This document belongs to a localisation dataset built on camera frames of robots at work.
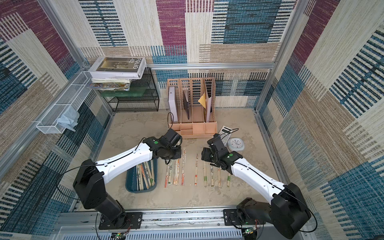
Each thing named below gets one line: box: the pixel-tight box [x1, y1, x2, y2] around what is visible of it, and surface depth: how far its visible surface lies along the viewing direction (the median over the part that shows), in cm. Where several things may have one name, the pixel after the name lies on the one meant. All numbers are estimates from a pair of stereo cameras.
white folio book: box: [88, 56, 147, 79], surface depth 85 cm
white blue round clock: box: [227, 137, 245, 152], surface depth 101 cm
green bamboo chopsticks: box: [168, 159, 173, 186], surface depth 89 cm
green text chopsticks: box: [203, 160, 208, 188], surface depth 89 cm
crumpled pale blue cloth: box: [56, 105, 80, 132], surface depth 70 cm
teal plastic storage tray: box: [125, 158, 158, 194], surface depth 86 cm
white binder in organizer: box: [168, 86, 178, 122], surface depth 104 cm
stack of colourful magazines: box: [89, 78, 132, 91], surface depth 83 cm
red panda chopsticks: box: [194, 153, 198, 187], surface depth 91 cm
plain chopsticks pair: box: [210, 166, 214, 188], surface depth 89 cm
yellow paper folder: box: [198, 93, 207, 110], surface depth 91 cm
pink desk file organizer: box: [166, 77, 218, 139], surface depth 107 cm
